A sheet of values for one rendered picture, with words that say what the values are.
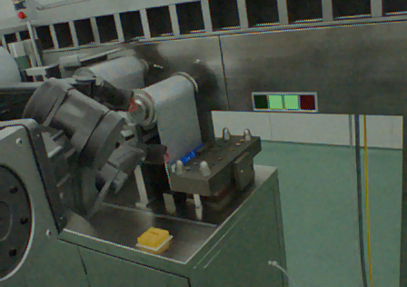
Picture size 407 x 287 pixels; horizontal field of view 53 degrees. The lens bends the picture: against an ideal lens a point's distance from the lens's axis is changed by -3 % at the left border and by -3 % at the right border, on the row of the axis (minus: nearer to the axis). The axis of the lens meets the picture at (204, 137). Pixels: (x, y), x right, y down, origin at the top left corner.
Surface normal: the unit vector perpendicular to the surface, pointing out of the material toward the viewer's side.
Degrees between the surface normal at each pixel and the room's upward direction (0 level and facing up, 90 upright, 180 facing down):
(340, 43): 90
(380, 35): 90
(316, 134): 90
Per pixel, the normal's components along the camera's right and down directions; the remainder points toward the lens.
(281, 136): -0.52, 0.36
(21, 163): 0.98, -0.09
